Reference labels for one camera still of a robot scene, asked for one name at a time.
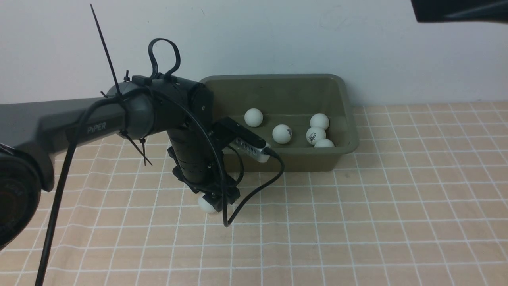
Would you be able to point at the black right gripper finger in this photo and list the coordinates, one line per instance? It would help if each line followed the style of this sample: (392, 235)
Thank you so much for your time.
(434, 11)

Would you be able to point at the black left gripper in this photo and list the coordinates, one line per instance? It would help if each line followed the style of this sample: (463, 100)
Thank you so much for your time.
(197, 168)

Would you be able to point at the white ball with logo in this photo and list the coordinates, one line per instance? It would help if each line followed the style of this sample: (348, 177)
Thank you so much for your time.
(205, 206)

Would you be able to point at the white ball marked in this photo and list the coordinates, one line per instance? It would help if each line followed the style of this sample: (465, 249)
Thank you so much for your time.
(282, 134)

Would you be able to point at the white ball bin corner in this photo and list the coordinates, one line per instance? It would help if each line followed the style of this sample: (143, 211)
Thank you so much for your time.
(320, 120)

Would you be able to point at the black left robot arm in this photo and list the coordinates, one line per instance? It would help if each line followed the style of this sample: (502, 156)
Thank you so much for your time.
(32, 134)

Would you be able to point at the olive green plastic bin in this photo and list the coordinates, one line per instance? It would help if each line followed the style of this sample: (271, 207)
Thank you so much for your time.
(291, 99)

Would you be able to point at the beige checkered tablecloth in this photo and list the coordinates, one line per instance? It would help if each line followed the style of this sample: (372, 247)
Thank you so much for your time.
(422, 202)

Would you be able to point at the black cable ties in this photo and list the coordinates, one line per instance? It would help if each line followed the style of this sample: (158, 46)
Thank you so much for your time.
(118, 94)

